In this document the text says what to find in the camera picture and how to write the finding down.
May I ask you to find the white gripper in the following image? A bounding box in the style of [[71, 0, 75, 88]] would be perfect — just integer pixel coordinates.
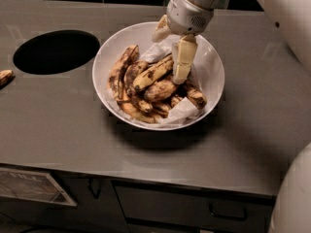
[[152, 0, 214, 84]]

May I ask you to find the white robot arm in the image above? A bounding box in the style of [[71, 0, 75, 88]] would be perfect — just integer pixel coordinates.
[[153, 0, 311, 233]]

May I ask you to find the dark brown centre banana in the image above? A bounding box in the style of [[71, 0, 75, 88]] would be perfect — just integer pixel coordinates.
[[144, 78, 179, 102]]

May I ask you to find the middle left brown banana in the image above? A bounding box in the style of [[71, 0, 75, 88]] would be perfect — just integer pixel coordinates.
[[123, 60, 153, 114]]

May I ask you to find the white round bowl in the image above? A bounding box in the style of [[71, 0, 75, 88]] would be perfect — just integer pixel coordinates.
[[92, 22, 225, 131]]

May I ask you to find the small right spotted banana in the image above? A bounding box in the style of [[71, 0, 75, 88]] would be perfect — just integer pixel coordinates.
[[183, 82, 207, 109]]

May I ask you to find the small bottom centre banana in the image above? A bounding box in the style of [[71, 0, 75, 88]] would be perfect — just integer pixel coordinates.
[[152, 94, 184, 117]]

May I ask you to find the left long spotted banana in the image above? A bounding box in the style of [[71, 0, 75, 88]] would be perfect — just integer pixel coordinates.
[[107, 45, 139, 101]]

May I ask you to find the white paper bowl liner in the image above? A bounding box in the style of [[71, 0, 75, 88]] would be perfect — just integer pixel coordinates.
[[104, 45, 207, 127]]

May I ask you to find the bottom yellow banana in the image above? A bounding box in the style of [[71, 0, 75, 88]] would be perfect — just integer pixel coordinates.
[[118, 90, 161, 123]]

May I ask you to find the dark cabinet door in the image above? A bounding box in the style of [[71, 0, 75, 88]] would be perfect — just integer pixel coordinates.
[[0, 172, 129, 233]]

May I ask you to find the framed label sign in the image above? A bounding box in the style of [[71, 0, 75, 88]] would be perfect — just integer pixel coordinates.
[[0, 167, 78, 207]]

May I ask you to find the dark drawer with handle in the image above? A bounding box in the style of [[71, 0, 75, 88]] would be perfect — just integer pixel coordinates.
[[113, 181, 275, 233]]

